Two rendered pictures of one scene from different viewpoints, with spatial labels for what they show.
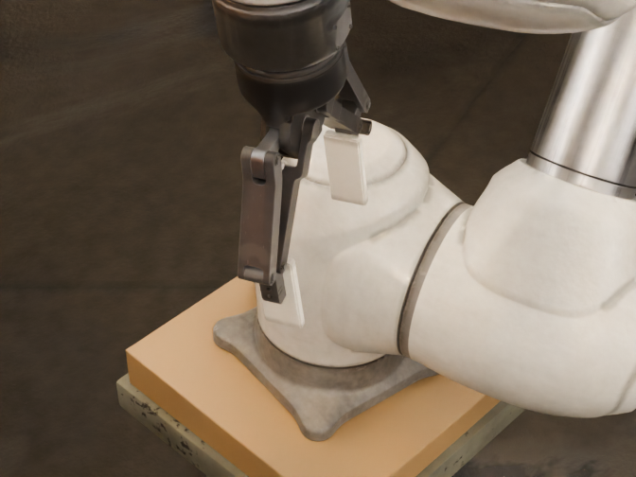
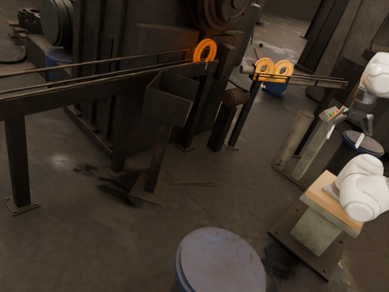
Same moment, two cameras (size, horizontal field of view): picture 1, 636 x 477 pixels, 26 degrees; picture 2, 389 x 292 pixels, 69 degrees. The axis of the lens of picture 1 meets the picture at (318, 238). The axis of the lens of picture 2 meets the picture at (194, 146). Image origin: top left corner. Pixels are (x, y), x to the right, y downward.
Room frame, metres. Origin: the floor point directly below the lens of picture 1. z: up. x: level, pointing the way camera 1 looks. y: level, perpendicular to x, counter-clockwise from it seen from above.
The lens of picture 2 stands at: (-0.13, -1.12, 1.23)
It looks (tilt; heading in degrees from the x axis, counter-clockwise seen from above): 33 degrees down; 79
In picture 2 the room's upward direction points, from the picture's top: 18 degrees clockwise
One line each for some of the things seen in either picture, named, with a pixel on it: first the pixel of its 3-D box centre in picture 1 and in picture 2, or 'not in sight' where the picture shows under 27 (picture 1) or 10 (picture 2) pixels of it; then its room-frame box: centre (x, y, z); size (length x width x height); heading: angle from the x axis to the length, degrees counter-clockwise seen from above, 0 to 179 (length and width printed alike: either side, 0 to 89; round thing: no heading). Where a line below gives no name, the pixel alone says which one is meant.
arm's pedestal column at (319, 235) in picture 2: not in sight; (320, 223); (0.97, -0.01, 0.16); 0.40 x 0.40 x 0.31; 46
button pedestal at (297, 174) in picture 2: not in sight; (314, 146); (1.11, 0.62, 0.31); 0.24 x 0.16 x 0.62; 44
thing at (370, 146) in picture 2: not in sight; (348, 161); (1.50, 0.68, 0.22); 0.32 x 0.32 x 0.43
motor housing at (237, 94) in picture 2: not in sight; (227, 119); (0.45, 0.81, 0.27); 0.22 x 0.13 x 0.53; 44
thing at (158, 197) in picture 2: not in sight; (160, 145); (-0.05, 0.14, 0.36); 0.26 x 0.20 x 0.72; 79
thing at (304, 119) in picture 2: not in sight; (291, 141); (0.97, 0.71, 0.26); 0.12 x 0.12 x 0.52
